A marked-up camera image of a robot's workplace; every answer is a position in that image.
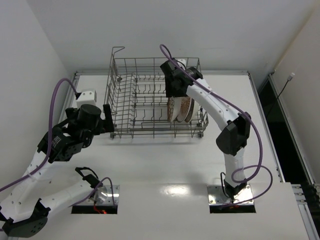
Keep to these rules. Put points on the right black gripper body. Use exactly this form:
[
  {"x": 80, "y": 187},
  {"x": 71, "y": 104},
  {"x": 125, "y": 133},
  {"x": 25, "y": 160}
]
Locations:
[{"x": 169, "y": 90}]

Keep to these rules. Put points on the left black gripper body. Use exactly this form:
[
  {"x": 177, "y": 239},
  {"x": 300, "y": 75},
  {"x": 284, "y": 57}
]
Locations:
[{"x": 107, "y": 118}]

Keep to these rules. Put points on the flower pattern plate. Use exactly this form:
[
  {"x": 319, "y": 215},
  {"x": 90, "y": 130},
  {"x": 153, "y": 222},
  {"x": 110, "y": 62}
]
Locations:
[
  {"x": 173, "y": 107},
  {"x": 192, "y": 111}
]

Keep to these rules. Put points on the orange sunburst plate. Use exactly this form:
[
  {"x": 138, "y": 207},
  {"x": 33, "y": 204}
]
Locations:
[{"x": 184, "y": 109}]

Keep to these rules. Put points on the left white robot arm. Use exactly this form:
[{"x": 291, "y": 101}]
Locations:
[{"x": 26, "y": 211}]

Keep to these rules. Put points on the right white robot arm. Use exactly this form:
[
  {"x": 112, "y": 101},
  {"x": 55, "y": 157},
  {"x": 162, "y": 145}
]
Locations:
[{"x": 234, "y": 126}]

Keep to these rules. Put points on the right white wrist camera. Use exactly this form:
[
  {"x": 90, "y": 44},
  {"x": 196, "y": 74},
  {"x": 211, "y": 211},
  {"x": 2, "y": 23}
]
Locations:
[{"x": 182, "y": 63}]

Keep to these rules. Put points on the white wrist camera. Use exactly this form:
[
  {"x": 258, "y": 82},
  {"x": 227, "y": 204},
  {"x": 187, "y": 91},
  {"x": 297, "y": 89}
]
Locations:
[
  {"x": 86, "y": 97},
  {"x": 182, "y": 63}
]

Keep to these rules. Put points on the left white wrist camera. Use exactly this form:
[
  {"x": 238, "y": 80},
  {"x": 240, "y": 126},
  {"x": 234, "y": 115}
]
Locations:
[{"x": 86, "y": 97}]

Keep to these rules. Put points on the grey wire dish rack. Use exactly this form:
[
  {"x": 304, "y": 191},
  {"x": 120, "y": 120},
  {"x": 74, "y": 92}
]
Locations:
[{"x": 136, "y": 94}]

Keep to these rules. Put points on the left aluminium frame rail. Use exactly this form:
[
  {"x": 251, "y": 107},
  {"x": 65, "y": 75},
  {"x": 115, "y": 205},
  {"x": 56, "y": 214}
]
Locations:
[{"x": 51, "y": 116}]

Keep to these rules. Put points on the aluminium frame rail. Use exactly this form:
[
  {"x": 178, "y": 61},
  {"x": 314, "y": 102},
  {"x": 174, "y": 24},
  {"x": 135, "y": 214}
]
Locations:
[
  {"x": 51, "y": 116},
  {"x": 300, "y": 106}
]

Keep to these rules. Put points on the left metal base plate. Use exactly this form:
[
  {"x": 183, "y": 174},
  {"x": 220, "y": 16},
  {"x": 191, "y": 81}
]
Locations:
[{"x": 106, "y": 195}]

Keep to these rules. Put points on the metal base plate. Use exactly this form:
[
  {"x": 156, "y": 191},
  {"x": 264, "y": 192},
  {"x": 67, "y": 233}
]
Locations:
[
  {"x": 216, "y": 196},
  {"x": 106, "y": 195}
]

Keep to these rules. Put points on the right aluminium frame rail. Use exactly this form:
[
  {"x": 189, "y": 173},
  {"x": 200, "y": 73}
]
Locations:
[{"x": 300, "y": 106}]

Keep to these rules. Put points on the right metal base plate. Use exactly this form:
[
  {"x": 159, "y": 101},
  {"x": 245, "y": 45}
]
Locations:
[{"x": 216, "y": 196}]

